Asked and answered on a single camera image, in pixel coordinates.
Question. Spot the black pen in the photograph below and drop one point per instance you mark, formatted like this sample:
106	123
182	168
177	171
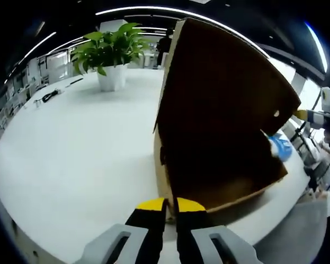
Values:
74	82

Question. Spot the long curved ceiling light strip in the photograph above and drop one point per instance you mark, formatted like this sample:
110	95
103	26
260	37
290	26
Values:
143	9

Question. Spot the brown cardboard shoe box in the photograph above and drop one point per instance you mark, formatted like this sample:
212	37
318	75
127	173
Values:
217	110

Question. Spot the blue soft wet wipes pack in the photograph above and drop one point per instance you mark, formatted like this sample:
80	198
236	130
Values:
281	147

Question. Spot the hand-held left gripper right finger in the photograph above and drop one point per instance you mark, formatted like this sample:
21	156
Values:
192	228

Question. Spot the person's grey clothing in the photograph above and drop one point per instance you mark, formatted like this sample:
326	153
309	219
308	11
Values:
291	236

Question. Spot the bright straight ceiling light strip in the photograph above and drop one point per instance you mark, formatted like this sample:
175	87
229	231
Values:
317	46

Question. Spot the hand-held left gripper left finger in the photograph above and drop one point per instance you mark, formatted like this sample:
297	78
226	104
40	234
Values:
151	231

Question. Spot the green plant in white pot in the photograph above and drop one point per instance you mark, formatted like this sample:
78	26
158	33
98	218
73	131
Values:
112	49

